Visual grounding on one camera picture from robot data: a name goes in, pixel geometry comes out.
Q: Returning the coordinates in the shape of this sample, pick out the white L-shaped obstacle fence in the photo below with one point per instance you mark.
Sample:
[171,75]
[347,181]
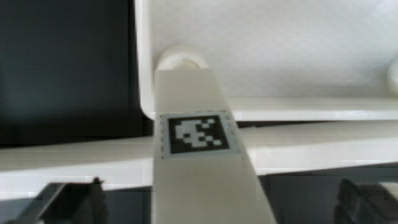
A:
[288,148]

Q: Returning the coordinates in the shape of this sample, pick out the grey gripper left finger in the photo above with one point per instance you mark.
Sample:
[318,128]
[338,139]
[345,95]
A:
[32,214]

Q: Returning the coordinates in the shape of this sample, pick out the white desk top tray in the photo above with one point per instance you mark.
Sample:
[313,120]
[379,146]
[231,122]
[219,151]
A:
[302,54]

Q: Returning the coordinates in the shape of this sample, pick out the white desk leg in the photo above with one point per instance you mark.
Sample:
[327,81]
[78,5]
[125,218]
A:
[206,189]

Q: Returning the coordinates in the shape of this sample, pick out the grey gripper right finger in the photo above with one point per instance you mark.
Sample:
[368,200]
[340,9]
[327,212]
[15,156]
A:
[366,203]

